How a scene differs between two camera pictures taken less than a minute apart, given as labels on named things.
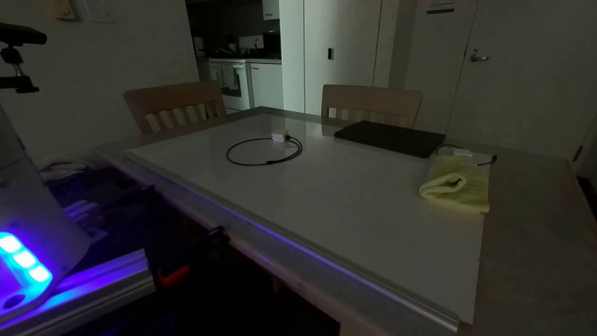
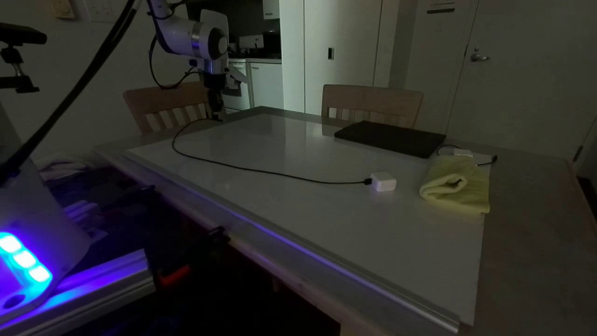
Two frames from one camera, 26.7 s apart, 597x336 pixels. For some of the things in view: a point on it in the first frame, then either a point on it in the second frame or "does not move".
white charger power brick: (278, 136) → (383, 184)
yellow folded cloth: (457, 179) does not move
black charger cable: (286, 136) → (256, 170)
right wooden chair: (385, 104) does not move
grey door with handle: (528, 82) does not move
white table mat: (351, 205) does not move
